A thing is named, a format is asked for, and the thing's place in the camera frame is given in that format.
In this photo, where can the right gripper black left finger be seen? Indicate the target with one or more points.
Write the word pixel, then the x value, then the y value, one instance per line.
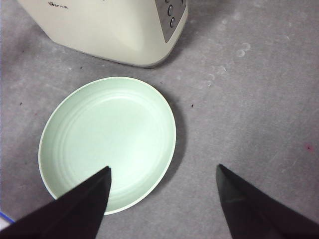
pixel 74 214

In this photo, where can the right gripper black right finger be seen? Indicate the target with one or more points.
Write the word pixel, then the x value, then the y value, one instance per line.
pixel 254 214

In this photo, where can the pale green round plate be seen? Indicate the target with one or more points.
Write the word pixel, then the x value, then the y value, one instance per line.
pixel 109 129

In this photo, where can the cream two-slot toaster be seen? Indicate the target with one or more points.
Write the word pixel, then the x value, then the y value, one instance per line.
pixel 107 27

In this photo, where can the blue-edged white sheet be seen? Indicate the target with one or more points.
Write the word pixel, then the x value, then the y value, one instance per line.
pixel 5 217

